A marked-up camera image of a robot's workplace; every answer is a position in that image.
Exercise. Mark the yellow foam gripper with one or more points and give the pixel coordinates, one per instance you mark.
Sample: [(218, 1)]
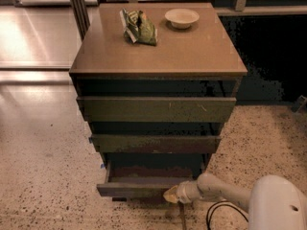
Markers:
[(182, 192)]

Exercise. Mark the drawer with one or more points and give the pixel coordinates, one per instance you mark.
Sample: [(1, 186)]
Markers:
[(156, 109), (108, 143), (146, 180)]

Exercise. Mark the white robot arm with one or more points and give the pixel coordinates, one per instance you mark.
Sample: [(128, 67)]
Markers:
[(273, 203)]

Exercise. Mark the brown drawer cabinet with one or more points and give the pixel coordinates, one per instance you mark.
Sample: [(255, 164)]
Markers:
[(200, 61)]

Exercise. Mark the green crumpled chip bag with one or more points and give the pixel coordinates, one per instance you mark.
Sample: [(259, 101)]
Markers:
[(138, 28)]

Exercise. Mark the white bowl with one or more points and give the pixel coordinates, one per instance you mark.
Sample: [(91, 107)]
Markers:
[(182, 18)]

